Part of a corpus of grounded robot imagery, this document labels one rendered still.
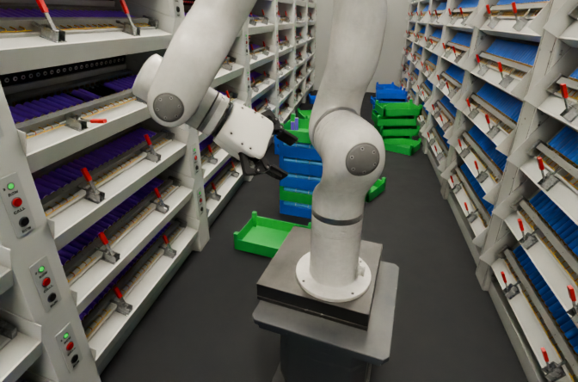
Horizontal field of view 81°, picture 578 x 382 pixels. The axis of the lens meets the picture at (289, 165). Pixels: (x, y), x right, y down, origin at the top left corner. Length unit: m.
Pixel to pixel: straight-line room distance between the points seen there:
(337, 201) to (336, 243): 0.11
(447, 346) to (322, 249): 0.61
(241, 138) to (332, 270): 0.38
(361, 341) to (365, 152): 0.43
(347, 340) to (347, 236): 0.23
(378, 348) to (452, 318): 0.56
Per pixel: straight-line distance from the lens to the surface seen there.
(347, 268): 0.84
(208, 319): 1.28
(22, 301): 0.90
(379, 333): 0.88
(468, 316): 1.40
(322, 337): 0.85
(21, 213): 0.83
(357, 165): 0.63
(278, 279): 0.90
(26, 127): 0.88
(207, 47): 0.57
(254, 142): 0.66
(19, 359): 0.95
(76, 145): 0.92
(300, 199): 1.69
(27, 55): 0.84
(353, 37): 0.65
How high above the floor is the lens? 0.93
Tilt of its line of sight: 24 degrees down
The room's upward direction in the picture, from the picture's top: straight up
